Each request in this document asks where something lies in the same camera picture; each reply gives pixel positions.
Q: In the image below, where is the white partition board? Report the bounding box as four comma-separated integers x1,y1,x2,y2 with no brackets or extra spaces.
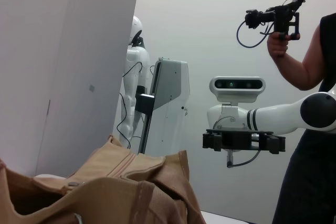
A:
0,0,142,177

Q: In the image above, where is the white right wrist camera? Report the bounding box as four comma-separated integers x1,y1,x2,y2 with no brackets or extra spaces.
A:
209,76,266,110

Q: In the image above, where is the white machine on stand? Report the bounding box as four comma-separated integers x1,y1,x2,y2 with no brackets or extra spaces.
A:
135,57,190,157

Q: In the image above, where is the khaki canvas food bag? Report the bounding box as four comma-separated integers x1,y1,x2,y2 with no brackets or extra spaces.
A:
0,134,207,224

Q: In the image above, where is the person's black clothed torso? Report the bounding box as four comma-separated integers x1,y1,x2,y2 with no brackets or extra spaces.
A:
272,13,336,224

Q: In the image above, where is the person's bare forearm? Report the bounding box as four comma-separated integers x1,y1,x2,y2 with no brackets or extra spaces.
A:
272,20,329,91

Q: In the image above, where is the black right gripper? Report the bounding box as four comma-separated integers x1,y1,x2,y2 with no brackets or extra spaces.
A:
202,129,286,155

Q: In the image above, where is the black cable with silver plug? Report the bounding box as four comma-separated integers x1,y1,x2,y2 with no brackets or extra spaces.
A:
226,149,260,168

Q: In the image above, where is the white humanoid robot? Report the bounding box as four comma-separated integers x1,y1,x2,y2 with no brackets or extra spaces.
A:
117,15,152,149

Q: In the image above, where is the black handheld camera rig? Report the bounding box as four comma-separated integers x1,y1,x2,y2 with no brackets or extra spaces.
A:
236,0,336,49

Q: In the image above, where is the person's hand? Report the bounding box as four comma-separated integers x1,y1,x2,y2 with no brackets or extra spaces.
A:
267,31,289,58

